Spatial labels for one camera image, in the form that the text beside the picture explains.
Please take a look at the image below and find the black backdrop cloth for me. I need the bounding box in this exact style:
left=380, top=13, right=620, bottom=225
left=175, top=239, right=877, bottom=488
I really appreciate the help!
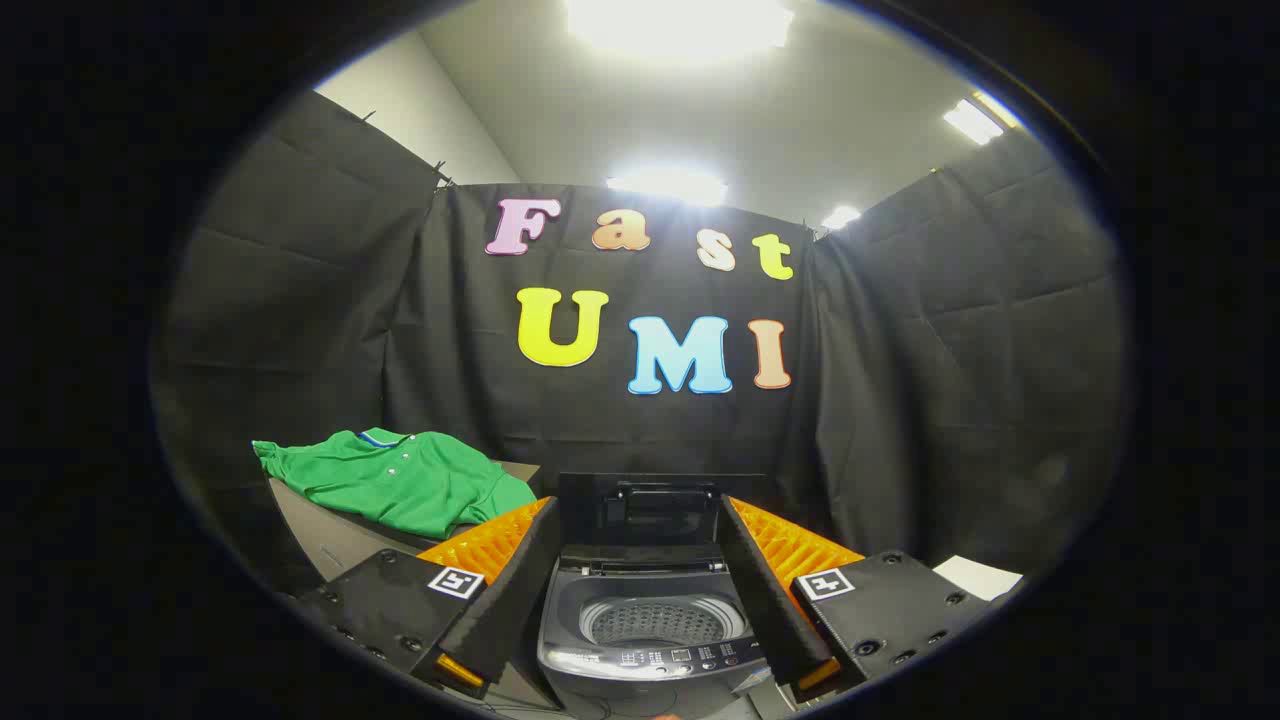
left=150, top=90, right=1133, bottom=601

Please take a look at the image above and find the green polo shirt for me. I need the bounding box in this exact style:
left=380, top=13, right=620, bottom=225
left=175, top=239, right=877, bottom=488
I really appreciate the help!
left=252, top=429, right=539, bottom=541

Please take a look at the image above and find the grey washing machine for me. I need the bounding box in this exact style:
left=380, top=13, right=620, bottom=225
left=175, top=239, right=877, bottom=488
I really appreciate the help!
left=536, top=545, right=773, bottom=720

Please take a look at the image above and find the grey cabinet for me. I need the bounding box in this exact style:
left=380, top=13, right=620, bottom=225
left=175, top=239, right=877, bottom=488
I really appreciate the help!
left=267, top=459, right=547, bottom=588

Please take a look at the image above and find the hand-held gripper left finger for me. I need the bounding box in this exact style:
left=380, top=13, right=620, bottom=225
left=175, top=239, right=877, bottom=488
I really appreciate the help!
left=298, top=496, right=567, bottom=700

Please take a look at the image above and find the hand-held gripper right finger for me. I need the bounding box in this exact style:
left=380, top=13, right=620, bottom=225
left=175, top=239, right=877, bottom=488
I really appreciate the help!
left=719, top=493, right=1002, bottom=704

